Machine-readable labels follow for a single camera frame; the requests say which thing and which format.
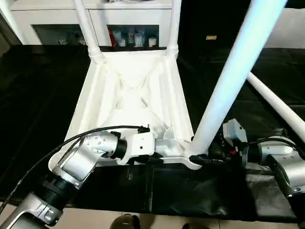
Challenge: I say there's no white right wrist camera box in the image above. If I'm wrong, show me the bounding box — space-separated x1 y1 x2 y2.
222 118 249 149

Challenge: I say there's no dark right robot foot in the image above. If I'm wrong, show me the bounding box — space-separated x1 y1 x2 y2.
182 222 211 229

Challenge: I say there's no white cabinet with glass doors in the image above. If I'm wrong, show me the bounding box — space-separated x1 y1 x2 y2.
9 0 173 49

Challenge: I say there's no white plastic table leg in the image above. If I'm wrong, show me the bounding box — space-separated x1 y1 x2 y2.
166 0 183 57
246 71 305 145
185 0 288 164
73 0 104 62

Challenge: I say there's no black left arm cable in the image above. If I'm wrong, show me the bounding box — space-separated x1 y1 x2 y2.
0 124 151 216

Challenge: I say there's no white plastic table top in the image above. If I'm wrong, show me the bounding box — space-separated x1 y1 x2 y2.
56 47 203 171

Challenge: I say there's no black work mat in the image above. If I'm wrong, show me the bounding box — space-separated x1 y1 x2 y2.
0 44 305 224

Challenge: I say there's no grey cushion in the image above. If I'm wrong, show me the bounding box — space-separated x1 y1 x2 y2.
263 7 305 50

